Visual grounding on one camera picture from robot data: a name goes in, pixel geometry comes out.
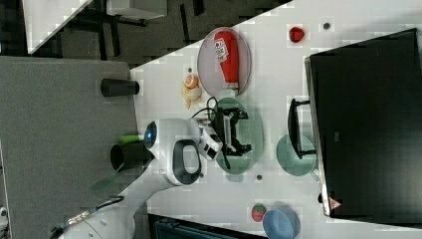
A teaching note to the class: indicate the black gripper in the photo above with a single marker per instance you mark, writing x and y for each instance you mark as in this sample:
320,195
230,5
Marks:
224,123

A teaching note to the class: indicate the green plastic strainer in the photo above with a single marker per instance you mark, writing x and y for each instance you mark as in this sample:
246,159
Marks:
249,131

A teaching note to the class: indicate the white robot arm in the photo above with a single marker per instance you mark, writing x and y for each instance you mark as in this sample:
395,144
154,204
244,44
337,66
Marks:
178,147

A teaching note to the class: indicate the orange half toy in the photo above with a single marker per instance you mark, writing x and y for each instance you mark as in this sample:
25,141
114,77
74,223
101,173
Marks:
191,81

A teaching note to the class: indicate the purple round plate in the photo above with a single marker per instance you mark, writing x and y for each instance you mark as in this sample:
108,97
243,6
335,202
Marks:
208,67

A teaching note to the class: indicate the green cup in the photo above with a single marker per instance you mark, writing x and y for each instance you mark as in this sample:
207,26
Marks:
294,165

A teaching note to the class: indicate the red ketchup bottle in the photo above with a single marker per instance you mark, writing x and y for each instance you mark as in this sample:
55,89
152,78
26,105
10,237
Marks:
226,49

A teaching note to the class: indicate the black pot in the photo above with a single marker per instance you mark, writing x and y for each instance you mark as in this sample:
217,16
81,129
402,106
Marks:
129,155

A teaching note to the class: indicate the small red strawberry toy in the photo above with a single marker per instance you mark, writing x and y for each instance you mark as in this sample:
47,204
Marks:
296,34

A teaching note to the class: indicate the blue cup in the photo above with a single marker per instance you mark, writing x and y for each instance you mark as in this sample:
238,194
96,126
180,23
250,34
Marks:
281,223

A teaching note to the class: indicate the black cylinder cup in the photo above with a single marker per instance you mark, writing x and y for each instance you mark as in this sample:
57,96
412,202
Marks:
117,88

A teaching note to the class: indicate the dark blue bin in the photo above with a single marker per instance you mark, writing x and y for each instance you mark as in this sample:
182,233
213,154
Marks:
170,228

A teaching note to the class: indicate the green slotted spatula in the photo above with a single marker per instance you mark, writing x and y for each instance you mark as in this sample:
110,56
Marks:
106,182

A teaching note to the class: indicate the black toaster oven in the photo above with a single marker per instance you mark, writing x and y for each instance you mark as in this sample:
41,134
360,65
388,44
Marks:
366,107

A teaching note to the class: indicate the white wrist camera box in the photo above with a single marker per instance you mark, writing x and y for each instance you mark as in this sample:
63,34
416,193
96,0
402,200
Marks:
210,144

